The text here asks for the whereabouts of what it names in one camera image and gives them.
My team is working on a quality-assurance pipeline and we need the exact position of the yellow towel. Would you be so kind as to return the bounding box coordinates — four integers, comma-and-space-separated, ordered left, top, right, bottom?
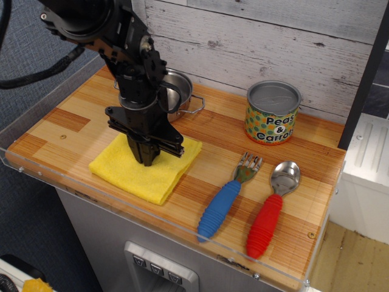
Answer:
89, 134, 202, 206

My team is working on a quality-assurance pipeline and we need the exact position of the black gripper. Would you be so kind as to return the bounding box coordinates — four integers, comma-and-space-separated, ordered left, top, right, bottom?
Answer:
105, 99, 184, 167

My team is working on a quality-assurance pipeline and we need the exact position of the peas and carrots can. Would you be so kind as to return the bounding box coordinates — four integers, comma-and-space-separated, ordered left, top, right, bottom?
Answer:
244, 80, 301, 145

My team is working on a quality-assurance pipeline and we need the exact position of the black braided cable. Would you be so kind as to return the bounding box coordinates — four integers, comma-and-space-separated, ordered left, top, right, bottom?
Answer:
0, 0, 86, 89

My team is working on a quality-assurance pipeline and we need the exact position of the white plastic box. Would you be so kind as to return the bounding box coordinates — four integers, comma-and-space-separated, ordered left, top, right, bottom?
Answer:
329, 113, 388, 243

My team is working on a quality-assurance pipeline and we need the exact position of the clear acrylic guard rail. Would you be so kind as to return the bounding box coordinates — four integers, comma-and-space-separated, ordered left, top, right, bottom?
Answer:
6, 38, 345, 291

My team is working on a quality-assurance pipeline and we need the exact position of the stainless steel pot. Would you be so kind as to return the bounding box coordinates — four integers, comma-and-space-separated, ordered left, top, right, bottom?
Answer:
115, 66, 205, 122

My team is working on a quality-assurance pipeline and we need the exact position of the orange object bottom left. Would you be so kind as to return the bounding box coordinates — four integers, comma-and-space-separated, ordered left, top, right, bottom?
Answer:
22, 279, 54, 292

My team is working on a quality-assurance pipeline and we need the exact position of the blue handled fork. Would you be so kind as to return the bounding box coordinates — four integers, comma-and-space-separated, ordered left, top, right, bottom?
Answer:
197, 152, 263, 243

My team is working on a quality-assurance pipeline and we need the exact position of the grey toy cabinet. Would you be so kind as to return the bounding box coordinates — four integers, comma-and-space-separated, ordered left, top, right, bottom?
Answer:
57, 189, 302, 291

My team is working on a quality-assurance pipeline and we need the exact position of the red handled spoon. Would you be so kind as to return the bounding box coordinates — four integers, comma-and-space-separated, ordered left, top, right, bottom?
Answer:
246, 161, 300, 259

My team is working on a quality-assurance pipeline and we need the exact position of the black right post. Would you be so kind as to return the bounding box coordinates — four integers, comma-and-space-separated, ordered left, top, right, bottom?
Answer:
338, 1, 388, 150

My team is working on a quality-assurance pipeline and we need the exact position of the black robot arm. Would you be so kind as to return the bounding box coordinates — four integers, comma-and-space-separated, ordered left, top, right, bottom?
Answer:
41, 1, 184, 166

